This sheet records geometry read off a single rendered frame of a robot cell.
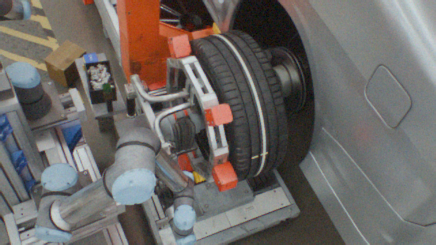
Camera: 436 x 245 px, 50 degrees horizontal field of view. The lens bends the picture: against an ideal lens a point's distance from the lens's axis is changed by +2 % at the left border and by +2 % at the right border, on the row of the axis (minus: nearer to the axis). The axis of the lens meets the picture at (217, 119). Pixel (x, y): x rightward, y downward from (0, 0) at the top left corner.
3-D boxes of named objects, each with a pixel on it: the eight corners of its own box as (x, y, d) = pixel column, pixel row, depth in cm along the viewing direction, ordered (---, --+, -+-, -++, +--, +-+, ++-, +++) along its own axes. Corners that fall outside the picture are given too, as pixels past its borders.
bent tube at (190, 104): (208, 137, 183) (210, 122, 175) (161, 151, 177) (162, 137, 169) (191, 103, 192) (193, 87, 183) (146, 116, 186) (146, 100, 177)
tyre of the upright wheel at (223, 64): (261, 186, 232) (308, 138, 173) (218, 201, 224) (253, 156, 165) (212, 75, 252) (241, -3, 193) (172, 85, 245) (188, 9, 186)
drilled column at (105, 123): (115, 128, 296) (110, 86, 262) (99, 132, 293) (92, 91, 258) (110, 116, 301) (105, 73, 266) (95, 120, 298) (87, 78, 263)
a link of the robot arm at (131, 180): (65, 208, 169) (164, 150, 139) (58, 249, 160) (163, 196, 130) (33, 199, 161) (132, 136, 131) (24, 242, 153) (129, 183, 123)
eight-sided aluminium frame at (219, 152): (218, 194, 214) (235, 130, 169) (205, 199, 212) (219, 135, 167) (176, 105, 240) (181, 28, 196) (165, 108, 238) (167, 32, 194)
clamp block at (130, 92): (148, 94, 202) (148, 87, 197) (128, 100, 199) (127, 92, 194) (144, 86, 204) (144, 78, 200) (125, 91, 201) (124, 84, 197)
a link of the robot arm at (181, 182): (112, 115, 141) (173, 182, 180) (108, 145, 135) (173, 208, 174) (146, 106, 139) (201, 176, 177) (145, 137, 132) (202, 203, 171)
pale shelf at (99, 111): (127, 111, 253) (126, 108, 251) (95, 120, 248) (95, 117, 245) (104, 56, 274) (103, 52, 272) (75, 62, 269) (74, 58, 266)
